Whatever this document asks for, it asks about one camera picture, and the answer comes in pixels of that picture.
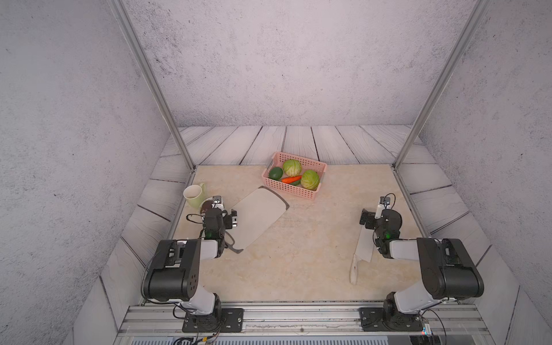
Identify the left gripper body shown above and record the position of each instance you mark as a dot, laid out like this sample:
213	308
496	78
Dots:
226	223

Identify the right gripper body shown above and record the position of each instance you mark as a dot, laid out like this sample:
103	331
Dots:
371	223

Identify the white plastic knife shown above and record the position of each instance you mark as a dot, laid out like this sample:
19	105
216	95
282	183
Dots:
363	252

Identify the white cutting board grey rim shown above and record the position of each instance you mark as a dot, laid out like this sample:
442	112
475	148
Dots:
256	213

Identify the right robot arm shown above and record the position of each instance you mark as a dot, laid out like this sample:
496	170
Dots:
447	271

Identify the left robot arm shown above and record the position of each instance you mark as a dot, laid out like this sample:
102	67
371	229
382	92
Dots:
173	274

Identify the dark bowl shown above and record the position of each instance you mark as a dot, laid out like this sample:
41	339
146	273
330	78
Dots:
208	204

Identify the light green mug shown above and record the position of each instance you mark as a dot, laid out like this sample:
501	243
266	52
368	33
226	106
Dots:
195	195

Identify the right green cabbage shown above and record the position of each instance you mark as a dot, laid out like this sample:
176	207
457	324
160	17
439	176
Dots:
310	180

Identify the green cabbage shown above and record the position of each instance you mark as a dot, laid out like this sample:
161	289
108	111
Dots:
292	167
310	180

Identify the green avocado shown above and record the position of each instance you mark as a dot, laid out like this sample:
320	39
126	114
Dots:
276	173

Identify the orange carrot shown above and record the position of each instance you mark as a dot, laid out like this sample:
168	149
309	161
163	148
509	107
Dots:
291	180

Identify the pink plastic basket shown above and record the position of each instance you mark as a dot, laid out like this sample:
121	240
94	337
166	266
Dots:
296	189

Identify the left green cabbage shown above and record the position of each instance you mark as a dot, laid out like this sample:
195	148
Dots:
292	167

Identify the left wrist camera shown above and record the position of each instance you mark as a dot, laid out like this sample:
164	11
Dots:
217	202

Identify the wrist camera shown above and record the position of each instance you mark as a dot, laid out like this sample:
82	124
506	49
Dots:
384	203
217	202

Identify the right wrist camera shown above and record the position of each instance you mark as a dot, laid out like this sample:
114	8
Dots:
384	203

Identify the right metal frame post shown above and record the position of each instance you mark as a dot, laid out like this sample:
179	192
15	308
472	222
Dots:
459	48

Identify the metal frame post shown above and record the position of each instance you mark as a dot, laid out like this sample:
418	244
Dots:
459	48
128	31

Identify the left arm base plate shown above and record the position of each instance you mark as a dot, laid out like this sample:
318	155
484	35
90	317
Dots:
222	320

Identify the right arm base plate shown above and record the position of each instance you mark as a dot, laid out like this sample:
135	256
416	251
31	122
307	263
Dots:
380	319

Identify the aluminium mounting rail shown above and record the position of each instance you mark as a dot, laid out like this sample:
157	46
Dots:
304	323

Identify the left metal frame post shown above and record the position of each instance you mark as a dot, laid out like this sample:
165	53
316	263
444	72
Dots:
128	31

